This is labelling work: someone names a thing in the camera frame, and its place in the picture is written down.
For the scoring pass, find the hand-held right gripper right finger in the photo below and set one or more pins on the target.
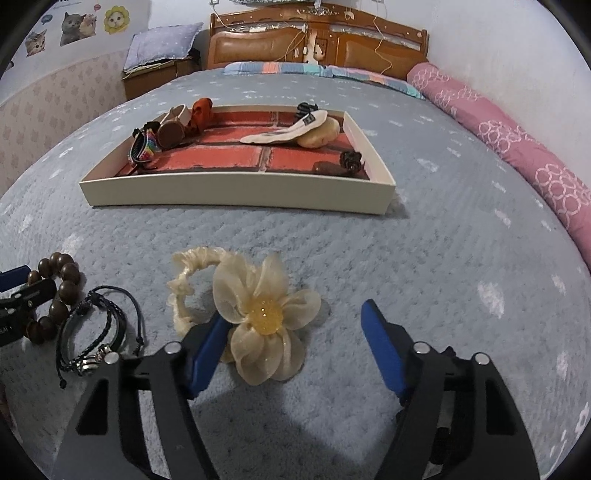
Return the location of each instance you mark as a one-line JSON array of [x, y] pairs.
[[383, 346]]

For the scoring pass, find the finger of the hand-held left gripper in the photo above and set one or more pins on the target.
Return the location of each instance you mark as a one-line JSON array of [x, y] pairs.
[[14, 277], [39, 293]]

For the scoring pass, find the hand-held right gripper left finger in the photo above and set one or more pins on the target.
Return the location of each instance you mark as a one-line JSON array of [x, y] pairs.
[[210, 350]]

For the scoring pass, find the cream flower scrunchie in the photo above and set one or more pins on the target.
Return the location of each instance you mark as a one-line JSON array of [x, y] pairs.
[[258, 318]]

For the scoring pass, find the rainbow striped hair clip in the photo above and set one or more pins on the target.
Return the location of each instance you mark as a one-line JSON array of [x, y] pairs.
[[145, 150]]

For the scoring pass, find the brown claw hair clip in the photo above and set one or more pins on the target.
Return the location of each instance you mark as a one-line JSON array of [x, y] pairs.
[[346, 161]]

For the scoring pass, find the beige tray with brick lining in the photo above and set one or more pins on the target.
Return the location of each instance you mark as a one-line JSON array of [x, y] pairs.
[[258, 159]]

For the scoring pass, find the brown and beige hair clip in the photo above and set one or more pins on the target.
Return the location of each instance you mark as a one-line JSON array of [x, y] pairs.
[[173, 131]]

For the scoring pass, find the tan round hair pad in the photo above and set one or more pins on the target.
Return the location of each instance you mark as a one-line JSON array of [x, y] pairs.
[[321, 134]]

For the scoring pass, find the cream rabbit ear hairband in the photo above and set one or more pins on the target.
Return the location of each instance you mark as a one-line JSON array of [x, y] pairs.
[[281, 131]]

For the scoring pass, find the orange scrunchie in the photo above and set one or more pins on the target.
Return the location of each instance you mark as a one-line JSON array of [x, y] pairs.
[[202, 115]]

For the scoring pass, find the black claw hair clip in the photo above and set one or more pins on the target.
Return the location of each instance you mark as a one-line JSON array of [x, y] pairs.
[[305, 110]]

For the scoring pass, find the pink patterned rolled quilt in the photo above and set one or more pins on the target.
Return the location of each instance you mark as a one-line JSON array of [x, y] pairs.
[[508, 152]]

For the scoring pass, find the wooden nightstand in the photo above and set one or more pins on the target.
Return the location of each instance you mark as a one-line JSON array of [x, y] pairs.
[[147, 81]]

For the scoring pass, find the plaid pillow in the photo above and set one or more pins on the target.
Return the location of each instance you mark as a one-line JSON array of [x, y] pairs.
[[272, 68], [378, 81]]

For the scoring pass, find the purple dotted cushion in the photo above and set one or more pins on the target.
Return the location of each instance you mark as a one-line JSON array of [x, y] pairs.
[[161, 46]]

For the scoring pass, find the yellow flower cat sticker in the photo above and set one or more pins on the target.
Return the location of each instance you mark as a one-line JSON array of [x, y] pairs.
[[115, 19]]

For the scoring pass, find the wooden bed headboard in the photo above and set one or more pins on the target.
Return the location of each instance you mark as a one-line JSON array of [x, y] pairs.
[[272, 48]]

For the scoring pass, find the tabby kitten wall sticker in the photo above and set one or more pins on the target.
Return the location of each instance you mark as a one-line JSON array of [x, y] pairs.
[[37, 42]]

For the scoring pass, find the grey cats wall sticker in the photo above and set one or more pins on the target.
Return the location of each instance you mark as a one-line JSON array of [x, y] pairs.
[[78, 27]]

